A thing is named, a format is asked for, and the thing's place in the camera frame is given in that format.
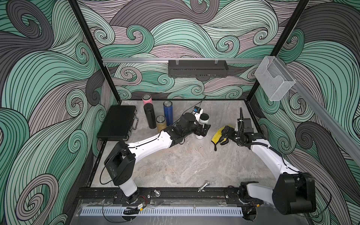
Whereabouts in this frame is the white thermos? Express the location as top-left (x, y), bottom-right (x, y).
top-left (196, 113), bottom-right (210, 140)

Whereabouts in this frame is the yellow grey cleaning cloth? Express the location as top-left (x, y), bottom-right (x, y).
top-left (211, 125), bottom-right (231, 152)

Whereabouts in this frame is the gold thermos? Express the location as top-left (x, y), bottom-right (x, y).
top-left (156, 115), bottom-right (167, 133)

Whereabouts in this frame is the blue thermos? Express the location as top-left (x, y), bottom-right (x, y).
top-left (163, 100), bottom-right (173, 126)

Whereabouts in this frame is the black thermos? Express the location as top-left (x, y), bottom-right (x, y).
top-left (143, 103), bottom-right (157, 129)

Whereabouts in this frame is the pink thermos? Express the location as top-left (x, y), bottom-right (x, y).
top-left (142, 94), bottom-right (152, 105)

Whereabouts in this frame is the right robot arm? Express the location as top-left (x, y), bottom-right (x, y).
top-left (221, 119), bottom-right (317, 215)

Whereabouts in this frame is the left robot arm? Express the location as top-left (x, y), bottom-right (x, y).
top-left (104, 112), bottom-right (211, 198)

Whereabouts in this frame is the black hard case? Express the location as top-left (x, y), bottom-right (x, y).
top-left (97, 105), bottom-right (139, 141)

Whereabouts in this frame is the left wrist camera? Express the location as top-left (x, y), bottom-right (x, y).
top-left (192, 106), bottom-right (203, 121)

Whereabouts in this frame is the silver bolt on rail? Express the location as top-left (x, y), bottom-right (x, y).
top-left (198, 181), bottom-right (210, 192)

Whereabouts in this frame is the clear acrylic wall holder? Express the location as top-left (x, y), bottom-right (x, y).
top-left (255, 56), bottom-right (296, 101)

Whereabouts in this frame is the black wall shelf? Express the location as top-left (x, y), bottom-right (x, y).
top-left (168, 60), bottom-right (229, 81)

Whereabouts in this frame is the silver knob on rail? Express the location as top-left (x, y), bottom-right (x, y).
top-left (154, 190), bottom-right (161, 197)

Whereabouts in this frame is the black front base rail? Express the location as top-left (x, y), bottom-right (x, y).
top-left (76, 186), bottom-right (255, 204)

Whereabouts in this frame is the white slotted cable duct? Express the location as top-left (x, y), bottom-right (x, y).
top-left (80, 206), bottom-right (243, 217)

